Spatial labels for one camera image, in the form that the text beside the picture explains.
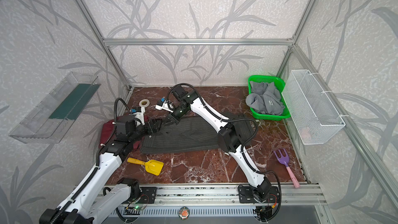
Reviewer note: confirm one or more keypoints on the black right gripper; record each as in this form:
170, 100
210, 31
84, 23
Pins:
173, 117

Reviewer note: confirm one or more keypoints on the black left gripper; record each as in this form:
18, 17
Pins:
152, 126

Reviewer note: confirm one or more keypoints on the dark grey striped shirt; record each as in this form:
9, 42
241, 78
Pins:
191, 134

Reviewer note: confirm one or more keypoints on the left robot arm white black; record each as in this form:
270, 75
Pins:
99, 168

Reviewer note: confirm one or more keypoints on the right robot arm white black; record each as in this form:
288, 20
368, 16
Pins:
233, 134

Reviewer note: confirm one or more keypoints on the white tape roll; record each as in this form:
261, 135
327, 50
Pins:
144, 103

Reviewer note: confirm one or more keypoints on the yellow toy shovel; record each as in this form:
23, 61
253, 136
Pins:
153, 167

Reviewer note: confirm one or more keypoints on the maroon folded shirt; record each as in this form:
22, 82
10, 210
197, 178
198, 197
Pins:
107, 130

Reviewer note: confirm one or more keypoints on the small green circuit board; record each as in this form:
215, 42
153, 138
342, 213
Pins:
133, 208

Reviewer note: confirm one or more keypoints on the round red sticker badge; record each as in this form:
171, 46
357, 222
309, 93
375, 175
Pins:
184, 213

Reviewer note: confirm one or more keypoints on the light grey shirt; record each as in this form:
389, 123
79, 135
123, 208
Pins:
265, 99

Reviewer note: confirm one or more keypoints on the green plastic basket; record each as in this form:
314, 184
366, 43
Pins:
280, 84

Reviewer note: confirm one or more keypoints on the purple pink toy tool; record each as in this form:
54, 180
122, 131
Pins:
283, 158

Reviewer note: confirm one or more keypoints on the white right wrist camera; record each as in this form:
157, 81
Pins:
164, 104

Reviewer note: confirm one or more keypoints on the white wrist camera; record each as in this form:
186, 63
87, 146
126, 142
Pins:
138, 113
164, 104

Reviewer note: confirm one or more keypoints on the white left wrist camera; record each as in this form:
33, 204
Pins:
138, 113

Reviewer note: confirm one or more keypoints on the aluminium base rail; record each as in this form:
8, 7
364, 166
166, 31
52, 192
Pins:
228, 194

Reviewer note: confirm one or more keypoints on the clear plastic wall tray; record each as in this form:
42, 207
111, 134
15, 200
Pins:
52, 118

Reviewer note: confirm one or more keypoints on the white wire mesh basket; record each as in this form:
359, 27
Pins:
313, 113

